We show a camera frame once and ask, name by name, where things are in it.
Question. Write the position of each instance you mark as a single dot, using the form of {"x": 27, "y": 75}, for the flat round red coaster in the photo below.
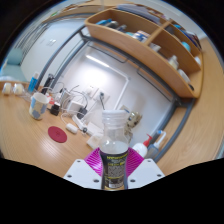
{"x": 57, "y": 134}

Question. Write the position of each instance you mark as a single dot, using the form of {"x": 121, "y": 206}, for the white power adapter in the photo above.
{"x": 76, "y": 106}

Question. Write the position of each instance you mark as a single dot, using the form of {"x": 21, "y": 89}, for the white bottle with red pump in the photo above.
{"x": 140, "y": 148}

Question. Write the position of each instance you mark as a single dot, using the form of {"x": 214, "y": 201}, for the wooden wardrobe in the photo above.
{"x": 206, "y": 133}

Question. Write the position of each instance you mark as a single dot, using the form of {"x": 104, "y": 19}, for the white wall socket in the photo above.
{"x": 91, "y": 91}
{"x": 103, "y": 96}

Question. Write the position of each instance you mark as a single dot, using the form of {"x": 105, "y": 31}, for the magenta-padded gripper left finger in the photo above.
{"x": 81, "y": 175}

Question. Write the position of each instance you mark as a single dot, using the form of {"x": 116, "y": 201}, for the teal bed mattress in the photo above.
{"x": 13, "y": 72}

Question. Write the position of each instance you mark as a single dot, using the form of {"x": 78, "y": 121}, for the wooden bunk side board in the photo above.
{"x": 83, "y": 9}

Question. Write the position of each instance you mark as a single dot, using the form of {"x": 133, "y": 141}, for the grey metal bed frame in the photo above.
{"x": 176, "y": 123}

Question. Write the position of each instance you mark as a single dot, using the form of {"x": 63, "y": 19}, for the small black jar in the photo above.
{"x": 55, "y": 109}

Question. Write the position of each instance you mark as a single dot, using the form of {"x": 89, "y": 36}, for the round cream case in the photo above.
{"x": 18, "y": 89}
{"x": 7, "y": 88}

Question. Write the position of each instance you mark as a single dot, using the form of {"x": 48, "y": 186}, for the white desk lamp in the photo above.
{"x": 98, "y": 61}

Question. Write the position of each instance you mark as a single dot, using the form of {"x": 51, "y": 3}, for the teal pillow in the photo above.
{"x": 15, "y": 56}

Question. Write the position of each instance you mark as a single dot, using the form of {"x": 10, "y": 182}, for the clear bottle with dark label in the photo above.
{"x": 114, "y": 146}

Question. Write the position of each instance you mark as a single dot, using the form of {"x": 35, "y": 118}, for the small white earbud case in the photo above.
{"x": 71, "y": 128}

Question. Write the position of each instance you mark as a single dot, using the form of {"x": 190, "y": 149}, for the wooden shelf unit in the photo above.
{"x": 140, "y": 50}

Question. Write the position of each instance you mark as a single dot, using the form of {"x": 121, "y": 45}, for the cream mug with blue patches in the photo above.
{"x": 38, "y": 106}

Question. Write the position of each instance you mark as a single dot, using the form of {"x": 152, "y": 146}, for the black electric shaver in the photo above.
{"x": 48, "y": 81}

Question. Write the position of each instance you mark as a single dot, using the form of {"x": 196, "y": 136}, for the white tissue pack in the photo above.
{"x": 95, "y": 140}

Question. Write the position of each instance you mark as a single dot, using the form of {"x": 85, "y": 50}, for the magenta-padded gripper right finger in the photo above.
{"x": 146, "y": 173}

